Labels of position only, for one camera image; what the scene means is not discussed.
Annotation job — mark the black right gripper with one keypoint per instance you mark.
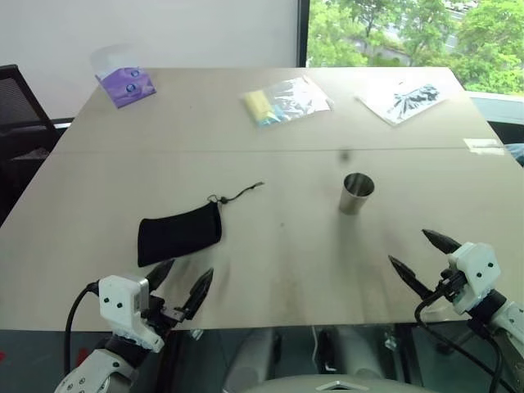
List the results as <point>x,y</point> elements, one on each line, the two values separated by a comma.
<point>450,286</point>

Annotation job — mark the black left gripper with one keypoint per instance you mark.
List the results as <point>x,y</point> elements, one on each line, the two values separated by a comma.
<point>163,315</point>

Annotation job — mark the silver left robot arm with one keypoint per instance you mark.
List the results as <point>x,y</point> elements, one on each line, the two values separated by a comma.
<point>96,368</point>

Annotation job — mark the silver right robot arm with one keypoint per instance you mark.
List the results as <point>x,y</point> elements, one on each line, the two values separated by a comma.
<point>505,319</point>

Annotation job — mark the clear bag with yellow sponges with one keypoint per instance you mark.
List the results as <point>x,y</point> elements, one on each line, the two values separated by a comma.
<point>282,100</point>

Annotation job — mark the stainless steel cup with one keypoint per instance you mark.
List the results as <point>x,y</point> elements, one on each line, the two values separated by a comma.
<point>354,200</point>

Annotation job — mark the grey rounded robot leg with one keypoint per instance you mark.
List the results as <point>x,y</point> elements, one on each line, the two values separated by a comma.
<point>362,352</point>
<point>256,354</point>

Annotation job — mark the silver robot torso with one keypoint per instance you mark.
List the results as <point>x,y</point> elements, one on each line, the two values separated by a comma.
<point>327,387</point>

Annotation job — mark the purple tissue pack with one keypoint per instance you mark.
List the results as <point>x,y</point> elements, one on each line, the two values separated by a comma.
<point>127,88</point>

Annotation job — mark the black office chair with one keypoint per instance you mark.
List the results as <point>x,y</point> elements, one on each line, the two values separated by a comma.
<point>18,123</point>

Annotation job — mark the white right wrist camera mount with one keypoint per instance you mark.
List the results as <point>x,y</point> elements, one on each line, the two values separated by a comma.
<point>477,266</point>

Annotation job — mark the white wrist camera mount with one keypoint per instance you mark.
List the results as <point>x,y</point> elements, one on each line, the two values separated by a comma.
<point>477,266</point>
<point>120,303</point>

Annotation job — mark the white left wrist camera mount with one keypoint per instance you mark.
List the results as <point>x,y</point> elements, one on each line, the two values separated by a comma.
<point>120,303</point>

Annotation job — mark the black window frame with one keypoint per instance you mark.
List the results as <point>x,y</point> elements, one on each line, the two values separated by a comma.
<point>303,32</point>

